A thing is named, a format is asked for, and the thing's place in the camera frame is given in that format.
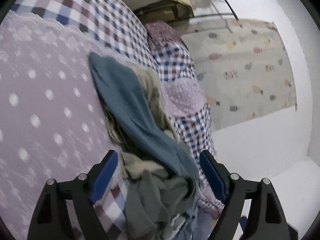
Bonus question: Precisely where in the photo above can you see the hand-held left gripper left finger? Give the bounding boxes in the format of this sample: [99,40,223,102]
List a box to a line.
[26,149,119,240]

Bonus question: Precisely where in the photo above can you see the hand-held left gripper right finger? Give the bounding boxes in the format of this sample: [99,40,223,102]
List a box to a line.
[199,150,299,240]

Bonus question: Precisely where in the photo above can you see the teal sweater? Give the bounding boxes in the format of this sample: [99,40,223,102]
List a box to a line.
[88,52,200,188]

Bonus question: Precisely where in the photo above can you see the grey green trousers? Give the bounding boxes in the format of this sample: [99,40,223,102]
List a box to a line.
[104,65,181,180]

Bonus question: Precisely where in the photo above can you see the black clothes rack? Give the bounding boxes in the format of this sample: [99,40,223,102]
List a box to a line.
[200,0,238,20]

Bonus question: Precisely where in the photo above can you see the light blue garment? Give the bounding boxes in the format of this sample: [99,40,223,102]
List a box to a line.
[172,200,216,240]

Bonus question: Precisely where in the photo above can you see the patterned beige rug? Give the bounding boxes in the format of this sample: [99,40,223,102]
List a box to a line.
[180,17,298,132]

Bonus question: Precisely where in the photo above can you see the checkered bed sheet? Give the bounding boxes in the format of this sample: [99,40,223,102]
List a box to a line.
[0,0,160,240]

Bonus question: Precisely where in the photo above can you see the cardboard box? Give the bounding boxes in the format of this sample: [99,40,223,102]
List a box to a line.
[135,0,193,23]

